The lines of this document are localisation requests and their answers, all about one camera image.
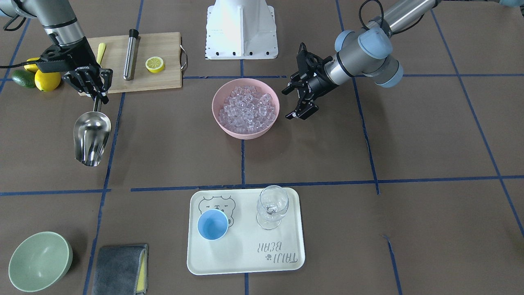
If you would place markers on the steel muddler rod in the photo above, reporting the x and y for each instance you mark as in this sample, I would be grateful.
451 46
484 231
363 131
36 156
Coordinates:
131 55

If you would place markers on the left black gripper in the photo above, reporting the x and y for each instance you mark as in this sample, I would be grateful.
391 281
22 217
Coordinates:
317 83

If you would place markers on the green bowl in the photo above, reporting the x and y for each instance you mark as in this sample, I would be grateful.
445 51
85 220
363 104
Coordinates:
40 261

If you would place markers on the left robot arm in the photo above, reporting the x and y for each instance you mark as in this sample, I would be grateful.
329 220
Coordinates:
364 52

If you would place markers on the clear wine glass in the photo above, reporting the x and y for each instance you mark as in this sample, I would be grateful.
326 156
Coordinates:
272 206

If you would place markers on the pink bowl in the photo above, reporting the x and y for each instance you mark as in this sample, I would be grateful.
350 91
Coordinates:
226 89

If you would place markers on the lemon half slice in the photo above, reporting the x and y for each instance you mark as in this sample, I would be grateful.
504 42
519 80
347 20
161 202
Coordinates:
155 64

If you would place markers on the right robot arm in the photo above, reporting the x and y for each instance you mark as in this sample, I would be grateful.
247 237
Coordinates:
56 17

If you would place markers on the yellow plastic knife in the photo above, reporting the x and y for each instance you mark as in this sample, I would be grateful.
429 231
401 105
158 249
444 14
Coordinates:
100 52

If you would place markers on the grey folded cloth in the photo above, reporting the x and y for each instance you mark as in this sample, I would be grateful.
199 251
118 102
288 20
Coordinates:
121 270

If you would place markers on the green lime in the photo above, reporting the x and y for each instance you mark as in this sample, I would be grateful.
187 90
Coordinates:
23 78

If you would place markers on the steel ice scoop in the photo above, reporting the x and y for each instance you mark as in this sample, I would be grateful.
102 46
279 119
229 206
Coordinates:
91 133

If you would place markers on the wooden cutting board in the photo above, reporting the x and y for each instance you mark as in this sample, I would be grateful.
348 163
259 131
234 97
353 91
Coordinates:
166 45

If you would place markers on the yellow lemon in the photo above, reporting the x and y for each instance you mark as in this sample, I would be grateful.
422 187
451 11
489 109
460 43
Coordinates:
31 67
47 81

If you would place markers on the pile of clear ice cubes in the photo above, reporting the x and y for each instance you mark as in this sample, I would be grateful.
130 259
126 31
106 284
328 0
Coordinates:
247 110

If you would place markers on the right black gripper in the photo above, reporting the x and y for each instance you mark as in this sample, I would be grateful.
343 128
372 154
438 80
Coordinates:
80 57

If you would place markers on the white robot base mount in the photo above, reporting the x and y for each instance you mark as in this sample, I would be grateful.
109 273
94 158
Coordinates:
241 29

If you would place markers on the cream bear tray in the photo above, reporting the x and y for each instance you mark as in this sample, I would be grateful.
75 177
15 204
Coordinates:
245 247

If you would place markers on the blue plastic cup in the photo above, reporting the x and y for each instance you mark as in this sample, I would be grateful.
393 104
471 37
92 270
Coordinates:
213 224

